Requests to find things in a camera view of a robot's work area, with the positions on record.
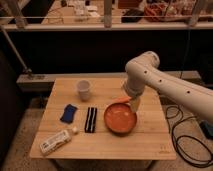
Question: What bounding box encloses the black floor cable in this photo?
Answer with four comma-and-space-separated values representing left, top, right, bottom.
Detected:
165, 104, 213, 169

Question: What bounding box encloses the red basket on shelf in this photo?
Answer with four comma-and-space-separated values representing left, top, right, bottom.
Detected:
143, 3, 178, 23

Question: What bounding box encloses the diagonal metal pole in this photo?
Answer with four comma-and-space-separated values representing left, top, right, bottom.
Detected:
0, 25, 32, 77

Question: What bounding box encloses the orange bowl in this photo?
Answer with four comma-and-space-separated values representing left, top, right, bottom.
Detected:
104, 103, 137, 134

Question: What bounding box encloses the white plastic bottle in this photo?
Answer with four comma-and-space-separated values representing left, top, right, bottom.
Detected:
39, 127, 79, 156

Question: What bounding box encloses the black bag on shelf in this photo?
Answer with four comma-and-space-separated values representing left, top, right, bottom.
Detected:
121, 9, 144, 23

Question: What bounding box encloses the wooden table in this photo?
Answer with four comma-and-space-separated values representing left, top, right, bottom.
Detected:
30, 78, 176, 160

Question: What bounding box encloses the grey metal rail base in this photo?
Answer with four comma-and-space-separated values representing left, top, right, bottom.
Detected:
16, 71, 204, 92

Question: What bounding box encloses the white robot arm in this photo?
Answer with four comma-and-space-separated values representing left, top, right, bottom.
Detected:
124, 51, 213, 124

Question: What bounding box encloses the orange carrot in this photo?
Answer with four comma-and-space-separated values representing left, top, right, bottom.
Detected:
113, 97, 131, 103

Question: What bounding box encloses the white paper cup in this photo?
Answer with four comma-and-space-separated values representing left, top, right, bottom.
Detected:
77, 80, 90, 101

